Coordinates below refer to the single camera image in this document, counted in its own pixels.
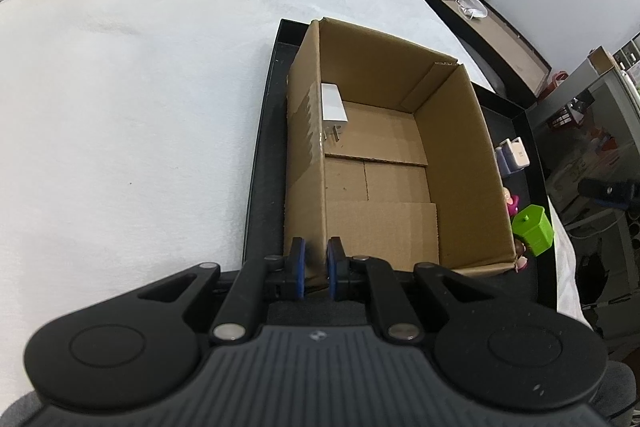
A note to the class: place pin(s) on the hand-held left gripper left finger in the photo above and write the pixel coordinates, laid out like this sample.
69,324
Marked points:
298,269

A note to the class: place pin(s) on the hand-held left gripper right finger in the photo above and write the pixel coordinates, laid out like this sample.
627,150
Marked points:
334,271

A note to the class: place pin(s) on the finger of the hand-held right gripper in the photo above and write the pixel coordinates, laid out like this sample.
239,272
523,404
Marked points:
602,192

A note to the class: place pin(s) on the brown cardboard box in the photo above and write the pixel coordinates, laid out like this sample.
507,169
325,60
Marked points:
390,222

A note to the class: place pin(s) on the green hexagonal box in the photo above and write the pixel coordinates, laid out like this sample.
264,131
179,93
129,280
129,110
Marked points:
535,229

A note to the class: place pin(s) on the pink dress figurine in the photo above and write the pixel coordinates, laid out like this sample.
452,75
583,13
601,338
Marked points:
513,206

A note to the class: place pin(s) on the lilac charger block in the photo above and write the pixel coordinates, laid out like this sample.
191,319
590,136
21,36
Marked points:
514,155

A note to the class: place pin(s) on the brown-haired figurine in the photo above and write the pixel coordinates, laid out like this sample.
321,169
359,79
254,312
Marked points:
522,259

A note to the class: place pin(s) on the black shallow tray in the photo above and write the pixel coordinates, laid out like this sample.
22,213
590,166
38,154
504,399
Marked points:
270,117

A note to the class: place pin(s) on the white charger plug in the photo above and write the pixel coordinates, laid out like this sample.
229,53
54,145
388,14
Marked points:
332,104

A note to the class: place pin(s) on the white face mask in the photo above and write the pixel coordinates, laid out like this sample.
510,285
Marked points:
472,7

